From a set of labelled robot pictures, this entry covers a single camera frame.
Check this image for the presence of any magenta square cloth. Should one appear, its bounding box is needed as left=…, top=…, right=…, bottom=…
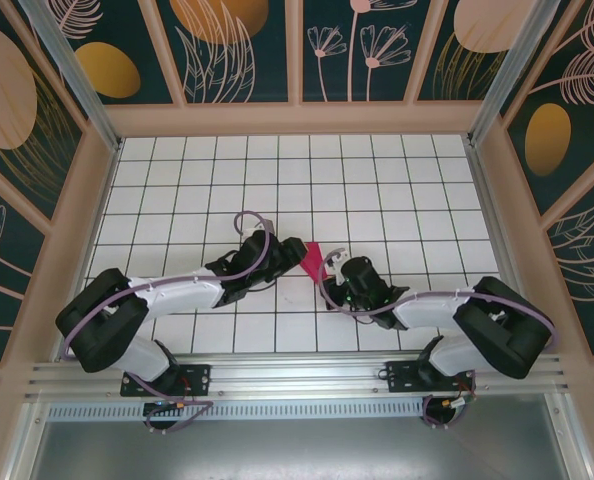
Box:
left=298, top=241, right=336, bottom=287

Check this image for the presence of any brushed metal panel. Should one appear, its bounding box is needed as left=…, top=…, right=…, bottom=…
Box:
left=24, top=418, right=586, bottom=480

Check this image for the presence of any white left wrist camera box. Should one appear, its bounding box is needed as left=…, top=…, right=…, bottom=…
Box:
left=243, top=217, right=279, bottom=240

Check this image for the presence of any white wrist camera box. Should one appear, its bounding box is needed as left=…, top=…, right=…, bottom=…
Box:
left=243, top=217, right=279, bottom=240
left=324, top=246, right=352, bottom=280

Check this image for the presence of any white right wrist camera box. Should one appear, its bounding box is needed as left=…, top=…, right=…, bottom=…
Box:
left=324, top=246, right=352, bottom=280

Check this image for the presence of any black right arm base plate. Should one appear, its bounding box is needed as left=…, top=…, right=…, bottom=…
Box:
left=386, top=359, right=477, bottom=395

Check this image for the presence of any aluminium mounting rail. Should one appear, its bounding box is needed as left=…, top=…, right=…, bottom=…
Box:
left=25, top=352, right=572, bottom=401

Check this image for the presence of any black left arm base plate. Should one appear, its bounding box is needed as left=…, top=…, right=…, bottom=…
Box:
left=120, top=363, right=212, bottom=398

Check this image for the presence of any aluminium side rail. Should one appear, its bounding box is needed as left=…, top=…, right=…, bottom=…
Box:
left=462, top=133, right=541, bottom=355

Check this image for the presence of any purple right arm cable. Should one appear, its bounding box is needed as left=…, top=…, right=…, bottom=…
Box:
left=324, top=251, right=561, bottom=430

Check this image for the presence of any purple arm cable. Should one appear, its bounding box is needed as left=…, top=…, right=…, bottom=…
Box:
left=62, top=210, right=273, bottom=434
left=324, top=251, right=561, bottom=430

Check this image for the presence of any slotted grey cable duct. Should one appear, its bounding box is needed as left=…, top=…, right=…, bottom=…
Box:
left=46, top=402, right=478, bottom=422

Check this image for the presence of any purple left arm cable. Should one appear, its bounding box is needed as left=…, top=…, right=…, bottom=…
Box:
left=62, top=210, right=273, bottom=434

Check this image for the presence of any aluminium corner post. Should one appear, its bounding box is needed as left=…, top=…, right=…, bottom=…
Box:
left=17, top=0, right=124, bottom=154
left=466, top=0, right=562, bottom=149

